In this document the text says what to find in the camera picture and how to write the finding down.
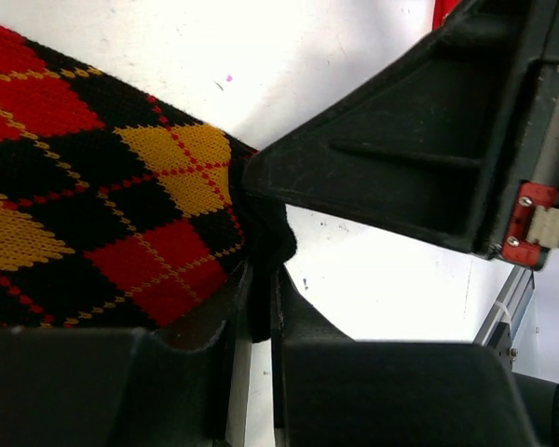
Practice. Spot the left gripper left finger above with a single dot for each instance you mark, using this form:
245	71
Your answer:
215	347

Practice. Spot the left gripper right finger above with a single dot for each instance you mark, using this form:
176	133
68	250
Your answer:
292	319

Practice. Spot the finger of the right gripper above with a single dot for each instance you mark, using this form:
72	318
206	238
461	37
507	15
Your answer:
414	150

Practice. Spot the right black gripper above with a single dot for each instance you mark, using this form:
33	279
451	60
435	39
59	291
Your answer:
526	226

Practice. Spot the red orange argyle sock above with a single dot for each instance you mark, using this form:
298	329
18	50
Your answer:
117	209

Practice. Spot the red christmas sock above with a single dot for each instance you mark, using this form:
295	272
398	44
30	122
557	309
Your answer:
442	8

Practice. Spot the aluminium front rail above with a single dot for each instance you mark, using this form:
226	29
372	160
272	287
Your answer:
509	306

